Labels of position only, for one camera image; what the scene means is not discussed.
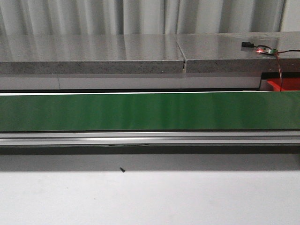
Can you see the grey stone countertop slab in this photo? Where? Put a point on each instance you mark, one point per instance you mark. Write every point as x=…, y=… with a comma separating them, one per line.
x=148, y=54

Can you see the black connector plug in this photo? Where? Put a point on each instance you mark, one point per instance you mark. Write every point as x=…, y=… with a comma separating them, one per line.
x=247, y=45

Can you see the green conveyor belt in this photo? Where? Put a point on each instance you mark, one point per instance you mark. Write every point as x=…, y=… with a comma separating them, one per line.
x=151, y=111

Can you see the small green circuit board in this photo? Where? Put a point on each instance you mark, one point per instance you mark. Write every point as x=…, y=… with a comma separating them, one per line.
x=267, y=51

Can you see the red plastic tray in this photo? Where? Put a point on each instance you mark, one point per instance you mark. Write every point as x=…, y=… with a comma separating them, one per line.
x=288, y=84

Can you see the grey pleated curtain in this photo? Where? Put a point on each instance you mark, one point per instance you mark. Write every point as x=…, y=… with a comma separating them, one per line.
x=38, y=17

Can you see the aluminium conveyor frame rail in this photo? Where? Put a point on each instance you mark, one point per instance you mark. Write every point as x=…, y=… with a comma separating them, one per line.
x=123, y=138

